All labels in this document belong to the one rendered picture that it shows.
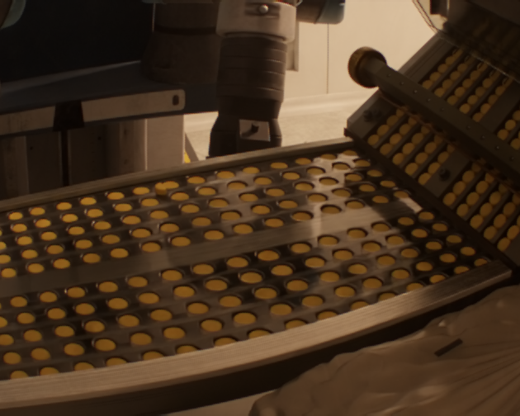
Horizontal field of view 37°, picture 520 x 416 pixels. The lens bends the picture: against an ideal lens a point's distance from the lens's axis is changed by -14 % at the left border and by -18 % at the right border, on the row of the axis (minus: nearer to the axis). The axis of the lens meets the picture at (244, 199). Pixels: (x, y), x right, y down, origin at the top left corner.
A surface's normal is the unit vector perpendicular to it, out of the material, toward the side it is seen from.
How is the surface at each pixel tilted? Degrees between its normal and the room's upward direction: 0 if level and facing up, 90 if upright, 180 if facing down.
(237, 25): 67
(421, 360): 28
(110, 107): 90
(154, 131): 90
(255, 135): 19
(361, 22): 90
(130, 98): 90
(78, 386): 0
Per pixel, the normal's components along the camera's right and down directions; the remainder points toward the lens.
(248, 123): 0.16, -0.70
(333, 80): 0.43, 0.42
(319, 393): -0.14, -0.67
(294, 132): 0.02, -0.89
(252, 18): -0.18, 0.04
